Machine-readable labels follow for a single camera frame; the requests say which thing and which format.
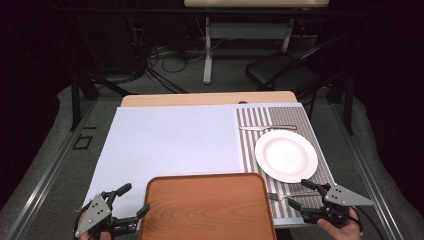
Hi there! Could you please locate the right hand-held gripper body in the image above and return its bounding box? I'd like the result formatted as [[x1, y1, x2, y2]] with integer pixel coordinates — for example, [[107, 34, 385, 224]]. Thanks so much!
[[302, 183, 375, 228]]

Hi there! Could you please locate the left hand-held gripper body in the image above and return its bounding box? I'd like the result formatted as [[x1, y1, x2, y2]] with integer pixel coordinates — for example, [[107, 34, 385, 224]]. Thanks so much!
[[73, 190, 140, 239]]

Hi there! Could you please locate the silver fork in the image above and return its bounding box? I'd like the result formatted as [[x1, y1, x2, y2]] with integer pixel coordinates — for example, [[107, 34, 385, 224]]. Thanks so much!
[[267, 190, 322, 202]]

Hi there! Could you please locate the white round plate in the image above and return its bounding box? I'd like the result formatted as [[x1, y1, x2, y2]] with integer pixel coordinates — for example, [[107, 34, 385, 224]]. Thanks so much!
[[254, 129, 319, 184]]

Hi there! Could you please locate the brown wooden tray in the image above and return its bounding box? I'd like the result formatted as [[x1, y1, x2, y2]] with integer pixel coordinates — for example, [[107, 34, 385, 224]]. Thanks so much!
[[139, 172, 278, 240]]

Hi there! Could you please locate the silver table knife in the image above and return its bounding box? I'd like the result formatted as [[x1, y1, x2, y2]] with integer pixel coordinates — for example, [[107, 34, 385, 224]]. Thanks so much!
[[238, 124, 298, 132]]

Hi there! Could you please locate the person's left hand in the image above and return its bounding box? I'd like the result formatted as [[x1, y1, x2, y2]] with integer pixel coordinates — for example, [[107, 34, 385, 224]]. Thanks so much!
[[78, 232, 113, 240]]

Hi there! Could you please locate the person's right hand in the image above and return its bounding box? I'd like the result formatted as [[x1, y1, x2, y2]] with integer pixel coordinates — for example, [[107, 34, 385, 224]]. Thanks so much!
[[317, 208, 363, 240]]

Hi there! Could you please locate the white board sheet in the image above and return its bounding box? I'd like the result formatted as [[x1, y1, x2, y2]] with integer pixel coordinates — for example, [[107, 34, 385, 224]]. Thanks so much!
[[82, 102, 336, 231]]

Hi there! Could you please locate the grey striped placemat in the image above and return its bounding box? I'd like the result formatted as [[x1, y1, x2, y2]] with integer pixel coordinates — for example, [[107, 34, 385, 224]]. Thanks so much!
[[235, 106, 334, 220]]

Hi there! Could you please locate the black metal stand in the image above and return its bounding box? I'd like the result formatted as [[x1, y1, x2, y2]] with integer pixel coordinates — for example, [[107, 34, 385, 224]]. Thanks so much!
[[68, 16, 134, 132], [328, 74, 355, 136]]

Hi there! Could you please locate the black folding chair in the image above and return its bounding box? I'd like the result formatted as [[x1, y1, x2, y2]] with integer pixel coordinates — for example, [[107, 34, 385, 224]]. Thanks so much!
[[245, 33, 354, 101]]

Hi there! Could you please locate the white metal-legged desk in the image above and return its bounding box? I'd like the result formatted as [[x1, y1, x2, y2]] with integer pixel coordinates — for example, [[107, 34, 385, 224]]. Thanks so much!
[[183, 0, 329, 85]]

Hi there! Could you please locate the metal floor rail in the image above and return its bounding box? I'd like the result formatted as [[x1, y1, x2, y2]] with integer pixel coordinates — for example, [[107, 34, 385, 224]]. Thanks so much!
[[329, 99, 405, 240], [5, 99, 98, 240]]

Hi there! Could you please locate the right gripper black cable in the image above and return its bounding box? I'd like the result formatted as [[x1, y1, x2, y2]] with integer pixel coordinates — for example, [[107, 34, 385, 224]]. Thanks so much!
[[349, 205, 386, 240]]

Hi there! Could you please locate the bundle of floor cables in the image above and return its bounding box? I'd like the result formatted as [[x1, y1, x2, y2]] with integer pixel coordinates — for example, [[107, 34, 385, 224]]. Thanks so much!
[[126, 16, 208, 95]]

